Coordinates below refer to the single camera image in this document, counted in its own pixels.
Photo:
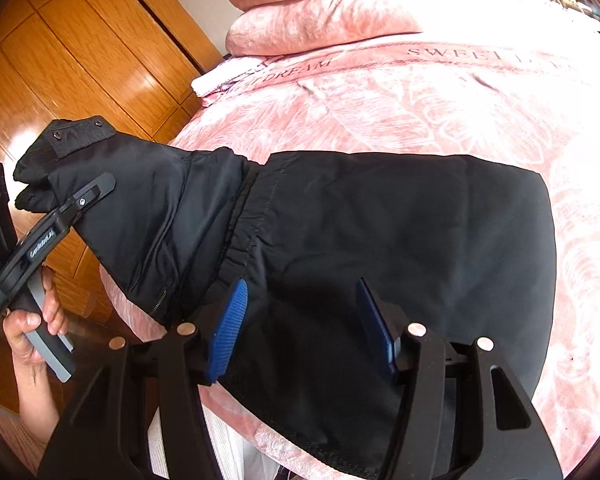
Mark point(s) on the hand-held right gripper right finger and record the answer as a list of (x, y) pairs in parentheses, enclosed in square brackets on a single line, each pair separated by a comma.
[(379, 327)]

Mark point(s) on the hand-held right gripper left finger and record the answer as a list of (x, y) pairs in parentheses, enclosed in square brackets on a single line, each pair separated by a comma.
[(227, 325)]

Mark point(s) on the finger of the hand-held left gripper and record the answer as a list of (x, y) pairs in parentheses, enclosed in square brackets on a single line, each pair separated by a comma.
[(90, 192)]

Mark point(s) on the black pants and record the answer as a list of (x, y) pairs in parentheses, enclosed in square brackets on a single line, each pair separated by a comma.
[(379, 220)]

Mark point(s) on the person's left forearm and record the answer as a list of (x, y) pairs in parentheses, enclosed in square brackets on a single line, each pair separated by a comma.
[(37, 405)]

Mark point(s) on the person's left hand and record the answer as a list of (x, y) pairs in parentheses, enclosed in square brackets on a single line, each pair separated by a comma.
[(25, 340)]

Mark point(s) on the wooden wardrobe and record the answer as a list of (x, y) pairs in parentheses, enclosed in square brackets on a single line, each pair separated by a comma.
[(80, 60)]

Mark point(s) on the white pink folded cloth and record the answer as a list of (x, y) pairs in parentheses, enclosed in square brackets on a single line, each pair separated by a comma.
[(220, 77)]

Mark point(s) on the pink printed bed blanket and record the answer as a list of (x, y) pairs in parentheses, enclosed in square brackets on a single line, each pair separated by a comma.
[(429, 100)]

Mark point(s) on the pink pillow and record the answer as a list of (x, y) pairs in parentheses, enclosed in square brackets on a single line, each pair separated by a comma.
[(320, 22)]

